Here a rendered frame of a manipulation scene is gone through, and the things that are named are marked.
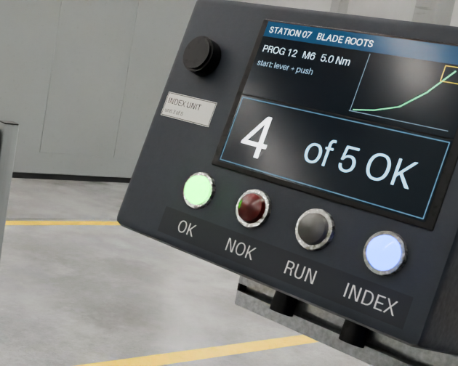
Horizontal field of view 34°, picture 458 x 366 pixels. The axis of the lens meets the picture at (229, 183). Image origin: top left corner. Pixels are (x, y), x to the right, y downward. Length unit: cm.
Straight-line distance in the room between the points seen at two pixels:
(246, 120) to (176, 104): 7
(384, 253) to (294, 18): 19
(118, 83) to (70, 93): 45
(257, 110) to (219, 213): 8
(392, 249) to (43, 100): 581
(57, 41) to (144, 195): 563
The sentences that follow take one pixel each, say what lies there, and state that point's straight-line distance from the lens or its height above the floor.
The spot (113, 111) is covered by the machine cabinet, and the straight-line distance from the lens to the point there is 650.
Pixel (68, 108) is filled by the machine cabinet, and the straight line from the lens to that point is 629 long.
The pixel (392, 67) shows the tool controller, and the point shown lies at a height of 122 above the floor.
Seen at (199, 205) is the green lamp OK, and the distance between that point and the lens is 52.
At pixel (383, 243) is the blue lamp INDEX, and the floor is 112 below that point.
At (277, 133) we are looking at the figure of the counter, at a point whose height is 117.
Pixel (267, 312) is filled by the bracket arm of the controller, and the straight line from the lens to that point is 57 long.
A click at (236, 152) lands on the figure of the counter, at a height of 115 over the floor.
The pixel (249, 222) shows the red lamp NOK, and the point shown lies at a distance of 49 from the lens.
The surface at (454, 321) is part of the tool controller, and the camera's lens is 47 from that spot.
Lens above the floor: 121
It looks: 9 degrees down
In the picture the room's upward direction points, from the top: 11 degrees clockwise
